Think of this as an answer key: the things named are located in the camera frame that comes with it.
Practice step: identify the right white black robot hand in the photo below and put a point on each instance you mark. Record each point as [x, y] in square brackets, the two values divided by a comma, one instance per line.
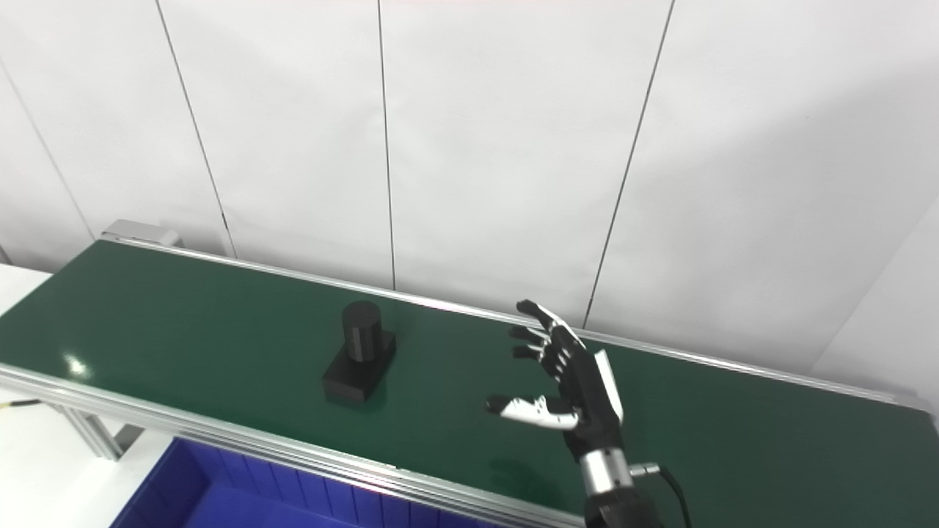
[587, 396]

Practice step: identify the aluminium conveyor support leg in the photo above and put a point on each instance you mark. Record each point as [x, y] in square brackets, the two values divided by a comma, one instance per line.
[95, 433]

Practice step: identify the black cylinder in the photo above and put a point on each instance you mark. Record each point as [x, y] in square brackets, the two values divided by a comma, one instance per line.
[359, 359]

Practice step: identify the grey conveyor motor box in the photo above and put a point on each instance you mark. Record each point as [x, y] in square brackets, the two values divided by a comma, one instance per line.
[139, 233]

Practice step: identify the green conveyor belt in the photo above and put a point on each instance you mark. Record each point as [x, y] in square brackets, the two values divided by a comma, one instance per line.
[220, 345]

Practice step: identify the blue plastic bin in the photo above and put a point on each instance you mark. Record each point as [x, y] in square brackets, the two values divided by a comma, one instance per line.
[220, 506]

